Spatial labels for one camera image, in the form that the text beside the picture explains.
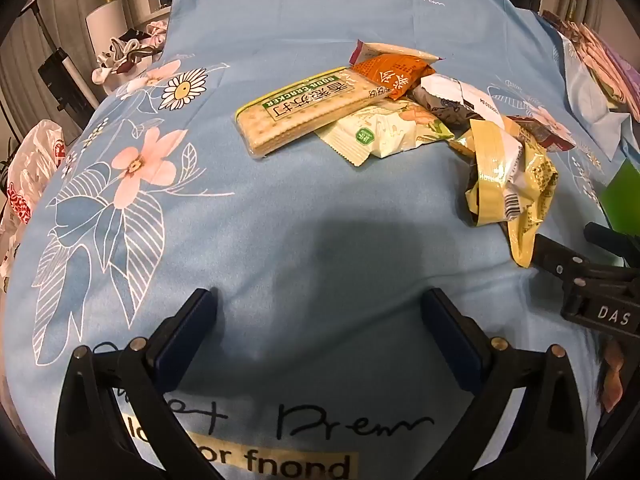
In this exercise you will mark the yellow crumpled snack packets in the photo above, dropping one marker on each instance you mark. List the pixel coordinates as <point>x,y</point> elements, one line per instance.
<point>535,175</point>

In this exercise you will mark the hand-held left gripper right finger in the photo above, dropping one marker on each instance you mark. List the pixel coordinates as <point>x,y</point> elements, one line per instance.
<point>447,340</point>

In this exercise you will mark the black device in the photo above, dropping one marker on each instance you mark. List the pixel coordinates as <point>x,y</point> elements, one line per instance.
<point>57,77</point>

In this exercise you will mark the white pink slippers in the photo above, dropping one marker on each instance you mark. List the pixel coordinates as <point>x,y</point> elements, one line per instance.
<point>125,55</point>

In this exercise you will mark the pale green snack packet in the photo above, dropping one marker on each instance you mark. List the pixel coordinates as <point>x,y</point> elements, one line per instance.
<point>382,132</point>

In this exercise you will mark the blue floral bed sheet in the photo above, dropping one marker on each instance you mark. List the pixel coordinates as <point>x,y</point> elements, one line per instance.
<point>300,220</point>

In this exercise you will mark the folded blue cloth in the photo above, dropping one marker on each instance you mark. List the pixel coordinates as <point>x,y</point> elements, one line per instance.
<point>587,100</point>

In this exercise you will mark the white cylinder lamp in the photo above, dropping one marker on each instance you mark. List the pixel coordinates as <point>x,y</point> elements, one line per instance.
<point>105,25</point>

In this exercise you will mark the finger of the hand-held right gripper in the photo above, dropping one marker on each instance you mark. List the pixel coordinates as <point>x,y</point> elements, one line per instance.
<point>552,255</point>
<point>607,237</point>

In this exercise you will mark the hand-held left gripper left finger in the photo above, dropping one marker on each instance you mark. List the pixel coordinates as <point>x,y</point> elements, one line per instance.
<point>186,340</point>

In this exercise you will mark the white plastic bag red print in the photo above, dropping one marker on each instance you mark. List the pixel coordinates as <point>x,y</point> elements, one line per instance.
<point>35,160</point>

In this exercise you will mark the green box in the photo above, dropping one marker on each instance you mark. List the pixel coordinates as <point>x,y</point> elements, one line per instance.
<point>625,195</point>

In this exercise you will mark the green label cracker packet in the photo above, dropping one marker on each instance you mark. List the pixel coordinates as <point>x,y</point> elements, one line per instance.
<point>300,110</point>

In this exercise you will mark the folded pink floral cloth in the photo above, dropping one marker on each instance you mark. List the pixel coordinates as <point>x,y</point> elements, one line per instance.
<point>600,55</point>

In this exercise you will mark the orange snack packet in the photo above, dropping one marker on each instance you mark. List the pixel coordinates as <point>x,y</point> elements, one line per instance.
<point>390,72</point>

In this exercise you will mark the white snack packet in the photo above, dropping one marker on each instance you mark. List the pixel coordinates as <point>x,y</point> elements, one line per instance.
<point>450,91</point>

